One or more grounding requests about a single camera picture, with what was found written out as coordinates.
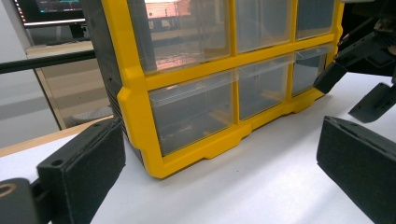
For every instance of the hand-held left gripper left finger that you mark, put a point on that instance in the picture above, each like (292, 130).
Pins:
(84, 168)

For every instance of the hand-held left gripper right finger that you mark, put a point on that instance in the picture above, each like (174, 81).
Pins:
(361, 168)

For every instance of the yellow black drawer organizer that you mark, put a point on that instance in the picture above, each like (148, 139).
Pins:
(134, 96)

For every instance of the clear plastic screw drawer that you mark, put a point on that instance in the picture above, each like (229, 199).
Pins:
(183, 37)

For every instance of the grey round base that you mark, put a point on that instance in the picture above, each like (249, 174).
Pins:
(90, 116)

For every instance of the set of clear organizer drawers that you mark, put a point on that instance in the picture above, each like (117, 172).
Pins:
(264, 87)

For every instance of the light wooden desk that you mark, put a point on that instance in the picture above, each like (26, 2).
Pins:
(74, 90)

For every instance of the black computer monitor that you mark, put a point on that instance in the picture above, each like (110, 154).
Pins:
(53, 9)

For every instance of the black horizontal frame bar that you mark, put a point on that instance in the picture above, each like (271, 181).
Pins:
(46, 61)

